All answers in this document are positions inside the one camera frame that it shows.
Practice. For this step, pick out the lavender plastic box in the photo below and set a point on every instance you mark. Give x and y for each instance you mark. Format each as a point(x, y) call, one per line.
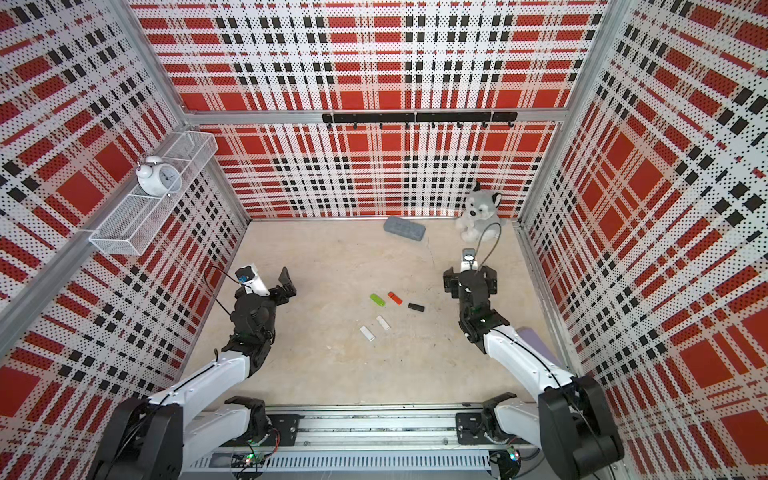
point(536, 343)

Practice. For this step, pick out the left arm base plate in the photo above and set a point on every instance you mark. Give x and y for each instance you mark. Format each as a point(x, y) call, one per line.
point(281, 431)

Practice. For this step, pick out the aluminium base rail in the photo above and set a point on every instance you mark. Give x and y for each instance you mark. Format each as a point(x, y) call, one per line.
point(371, 438)

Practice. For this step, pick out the black hook rail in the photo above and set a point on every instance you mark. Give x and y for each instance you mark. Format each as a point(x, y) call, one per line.
point(356, 119)

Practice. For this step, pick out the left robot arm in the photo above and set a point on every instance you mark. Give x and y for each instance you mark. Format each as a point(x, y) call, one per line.
point(162, 435)

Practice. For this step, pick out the grey husky plush toy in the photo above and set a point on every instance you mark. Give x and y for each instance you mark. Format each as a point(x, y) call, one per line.
point(480, 220)

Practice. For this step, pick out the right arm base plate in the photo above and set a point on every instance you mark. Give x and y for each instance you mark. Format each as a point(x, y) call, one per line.
point(474, 427)

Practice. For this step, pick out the grey rectangular case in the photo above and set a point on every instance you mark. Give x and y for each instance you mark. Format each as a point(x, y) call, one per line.
point(404, 228)

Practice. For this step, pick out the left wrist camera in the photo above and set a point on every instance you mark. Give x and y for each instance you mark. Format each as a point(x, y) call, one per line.
point(250, 281)

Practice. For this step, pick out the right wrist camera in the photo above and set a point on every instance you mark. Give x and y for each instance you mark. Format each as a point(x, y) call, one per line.
point(469, 260)

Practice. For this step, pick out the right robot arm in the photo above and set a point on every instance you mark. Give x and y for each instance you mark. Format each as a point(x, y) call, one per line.
point(568, 418)

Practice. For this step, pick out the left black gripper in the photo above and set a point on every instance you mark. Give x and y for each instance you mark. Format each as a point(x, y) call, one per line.
point(283, 297)

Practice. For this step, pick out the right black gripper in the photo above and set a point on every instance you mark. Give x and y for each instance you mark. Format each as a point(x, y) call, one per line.
point(451, 283)

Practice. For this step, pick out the white wire mesh shelf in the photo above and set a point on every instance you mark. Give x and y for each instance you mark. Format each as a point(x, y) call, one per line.
point(132, 224)

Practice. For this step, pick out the red usb drive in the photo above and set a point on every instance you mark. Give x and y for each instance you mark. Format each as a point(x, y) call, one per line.
point(395, 298)

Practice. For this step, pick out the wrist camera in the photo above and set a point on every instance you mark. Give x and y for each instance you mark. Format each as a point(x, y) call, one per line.
point(250, 281)
point(469, 260)

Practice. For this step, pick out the green usb drive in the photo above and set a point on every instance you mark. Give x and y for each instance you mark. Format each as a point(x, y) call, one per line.
point(377, 300)

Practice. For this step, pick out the white usb drive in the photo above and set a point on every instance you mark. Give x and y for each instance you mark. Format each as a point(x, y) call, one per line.
point(367, 334)
point(383, 323)

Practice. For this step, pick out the white alarm clock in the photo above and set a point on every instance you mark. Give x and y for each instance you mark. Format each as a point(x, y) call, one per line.
point(158, 178)

